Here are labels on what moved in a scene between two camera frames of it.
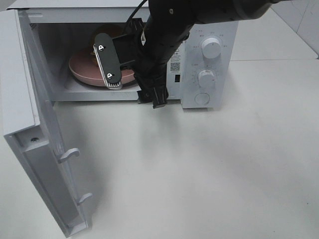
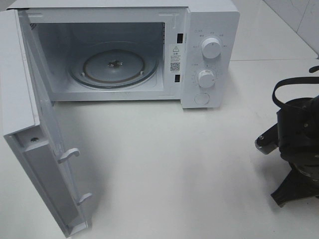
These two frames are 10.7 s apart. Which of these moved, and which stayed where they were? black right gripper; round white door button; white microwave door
Moved: black right gripper
Stayed: round white door button; white microwave door
